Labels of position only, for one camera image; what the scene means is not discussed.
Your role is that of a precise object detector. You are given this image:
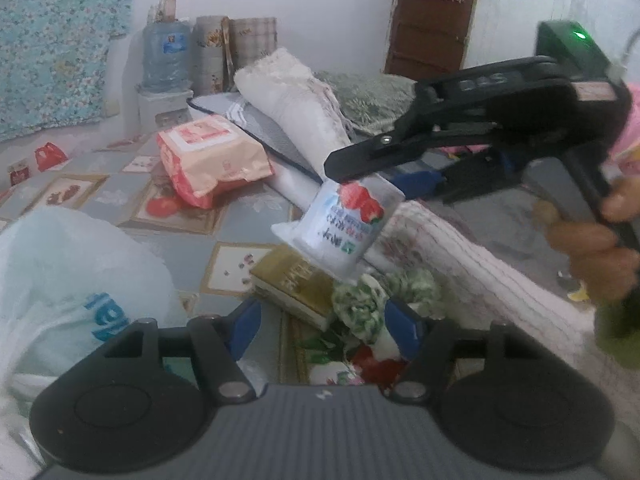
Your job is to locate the grey pillow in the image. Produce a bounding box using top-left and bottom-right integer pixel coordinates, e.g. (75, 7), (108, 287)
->
(186, 94), (326, 184)

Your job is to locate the teal floral wall cloth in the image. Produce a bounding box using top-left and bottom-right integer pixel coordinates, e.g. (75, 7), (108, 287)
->
(0, 0), (137, 142)

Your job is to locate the green garment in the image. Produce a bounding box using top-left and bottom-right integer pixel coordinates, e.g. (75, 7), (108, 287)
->
(595, 300), (640, 366)

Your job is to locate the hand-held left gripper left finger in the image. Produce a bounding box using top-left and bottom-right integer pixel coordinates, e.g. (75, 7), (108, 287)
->
(102, 299), (264, 404)

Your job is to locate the gold box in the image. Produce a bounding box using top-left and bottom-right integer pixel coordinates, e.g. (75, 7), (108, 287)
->
(249, 245), (337, 332)

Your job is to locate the rolled white blanket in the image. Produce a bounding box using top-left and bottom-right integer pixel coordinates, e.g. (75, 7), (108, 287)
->
(234, 47), (354, 161)

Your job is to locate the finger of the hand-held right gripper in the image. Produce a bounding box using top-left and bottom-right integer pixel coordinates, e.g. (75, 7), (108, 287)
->
(395, 151), (517, 206)
(324, 121), (502, 182)

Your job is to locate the red gift bag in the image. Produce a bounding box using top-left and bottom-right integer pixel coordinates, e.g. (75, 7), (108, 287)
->
(34, 141), (67, 172)

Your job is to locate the person's right hand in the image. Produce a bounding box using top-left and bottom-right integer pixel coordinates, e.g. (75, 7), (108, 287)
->
(532, 175), (640, 306)

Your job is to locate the rolled printed mat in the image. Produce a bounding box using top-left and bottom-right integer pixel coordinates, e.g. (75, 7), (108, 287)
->
(192, 15), (231, 97)
(229, 16), (279, 86)

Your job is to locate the white water dispenser base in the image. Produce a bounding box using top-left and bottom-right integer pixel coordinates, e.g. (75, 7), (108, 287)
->
(136, 87), (195, 134)

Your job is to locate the green patterned cushion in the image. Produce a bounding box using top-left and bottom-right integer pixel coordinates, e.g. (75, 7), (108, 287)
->
(314, 69), (419, 136)

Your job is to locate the pink garment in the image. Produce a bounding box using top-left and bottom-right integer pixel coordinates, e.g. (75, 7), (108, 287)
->
(612, 82), (640, 174)

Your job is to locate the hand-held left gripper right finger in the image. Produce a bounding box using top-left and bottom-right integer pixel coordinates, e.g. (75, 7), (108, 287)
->
(384, 299), (546, 404)

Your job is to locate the pink wipes pack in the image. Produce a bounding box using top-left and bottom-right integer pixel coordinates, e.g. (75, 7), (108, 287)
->
(156, 115), (275, 211)

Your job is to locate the green white scrunchie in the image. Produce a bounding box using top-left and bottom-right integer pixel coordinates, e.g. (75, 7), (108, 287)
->
(331, 267), (445, 346)

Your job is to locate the white strawberry print pack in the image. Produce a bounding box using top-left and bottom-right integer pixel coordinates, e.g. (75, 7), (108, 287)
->
(270, 175), (405, 286)

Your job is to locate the white quilted blanket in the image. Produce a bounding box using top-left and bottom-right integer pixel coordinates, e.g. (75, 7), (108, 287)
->
(365, 200), (609, 376)

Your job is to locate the brown wooden door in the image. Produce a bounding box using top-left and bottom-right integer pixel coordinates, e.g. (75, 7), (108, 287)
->
(384, 0), (484, 81)

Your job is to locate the blue water jug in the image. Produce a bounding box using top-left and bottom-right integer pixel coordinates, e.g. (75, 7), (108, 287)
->
(141, 17), (194, 95)

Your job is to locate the fruit printed mat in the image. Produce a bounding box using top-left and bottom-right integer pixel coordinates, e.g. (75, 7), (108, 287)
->
(0, 130), (391, 386)

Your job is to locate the pale blue plastic bag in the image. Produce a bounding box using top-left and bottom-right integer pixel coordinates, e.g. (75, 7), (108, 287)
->
(0, 207), (183, 461)

